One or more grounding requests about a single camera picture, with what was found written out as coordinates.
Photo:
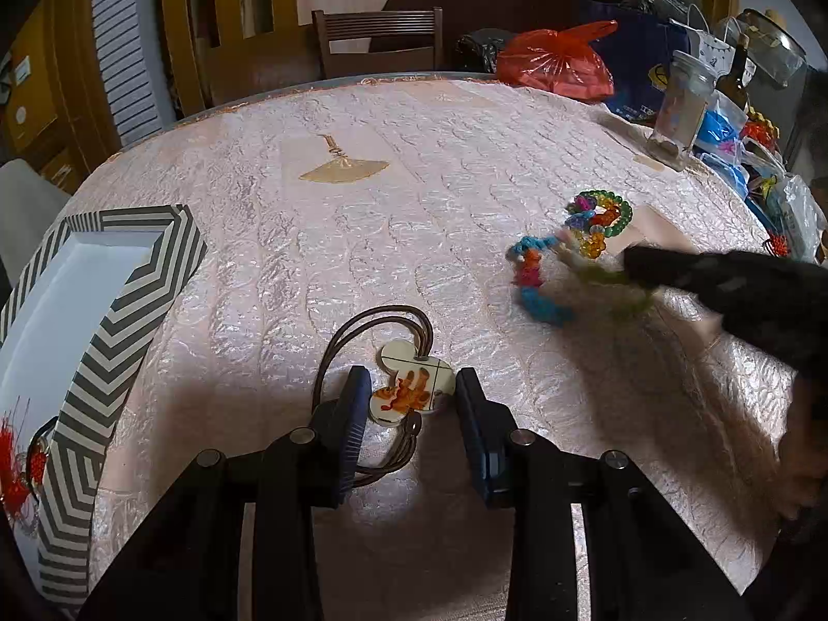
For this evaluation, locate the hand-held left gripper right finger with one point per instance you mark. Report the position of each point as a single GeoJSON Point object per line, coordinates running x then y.
{"type": "Point", "coordinates": [478, 446]}

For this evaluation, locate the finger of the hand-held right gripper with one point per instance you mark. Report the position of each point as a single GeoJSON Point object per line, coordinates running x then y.
{"type": "Point", "coordinates": [666, 268]}

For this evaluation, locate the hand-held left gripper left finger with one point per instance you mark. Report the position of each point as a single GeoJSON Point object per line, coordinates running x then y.
{"type": "Point", "coordinates": [349, 433]}

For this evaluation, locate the black white zigzag striped box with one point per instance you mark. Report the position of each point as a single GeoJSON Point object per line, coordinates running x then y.
{"type": "Point", "coordinates": [142, 291]}

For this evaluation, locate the red tassel knot ornament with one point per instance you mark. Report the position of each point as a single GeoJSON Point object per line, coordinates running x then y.
{"type": "Point", "coordinates": [13, 459]}

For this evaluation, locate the person's right hand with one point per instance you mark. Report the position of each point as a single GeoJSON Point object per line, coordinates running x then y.
{"type": "Point", "coordinates": [805, 446]}

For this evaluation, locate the small red knot charm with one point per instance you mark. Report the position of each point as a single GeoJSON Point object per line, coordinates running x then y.
{"type": "Point", "coordinates": [779, 246]}

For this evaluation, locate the blue plastic packets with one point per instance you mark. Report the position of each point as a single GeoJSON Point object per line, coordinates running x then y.
{"type": "Point", "coordinates": [718, 136]}

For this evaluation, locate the clear plastic jar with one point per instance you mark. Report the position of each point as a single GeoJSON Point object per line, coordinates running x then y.
{"type": "Point", "coordinates": [679, 116]}

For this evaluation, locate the wine bottle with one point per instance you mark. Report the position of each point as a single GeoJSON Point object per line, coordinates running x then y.
{"type": "Point", "coordinates": [741, 81]}

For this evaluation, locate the dark blue bag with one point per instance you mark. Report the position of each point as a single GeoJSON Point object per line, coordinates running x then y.
{"type": "Point", "coordinates": [640, 52]}

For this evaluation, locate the white patterned paper bag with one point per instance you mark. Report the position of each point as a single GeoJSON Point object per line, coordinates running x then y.
{"type": "Point", "coordinates": [705, 45]}

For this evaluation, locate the red plastic bag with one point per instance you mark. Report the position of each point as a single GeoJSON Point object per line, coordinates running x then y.
{"type": "Point", "coordinates": [556, 64]}

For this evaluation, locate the black plastic bag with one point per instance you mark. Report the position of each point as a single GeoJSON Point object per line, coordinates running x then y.
{"type": "Point", "coordinates": [482, 50]}

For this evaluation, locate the wooden chair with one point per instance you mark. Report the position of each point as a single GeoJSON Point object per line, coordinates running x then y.
{"type": "Point", "coordinates": [381, 32]}

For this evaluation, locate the white chair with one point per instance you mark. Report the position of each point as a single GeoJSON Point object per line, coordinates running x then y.
{"type": "Point", "coordinates": [26, 200]}

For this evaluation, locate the white louvered shutter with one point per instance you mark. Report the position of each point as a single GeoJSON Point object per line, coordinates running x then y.
{"type": "Point", "coordinates": [126, 45]}

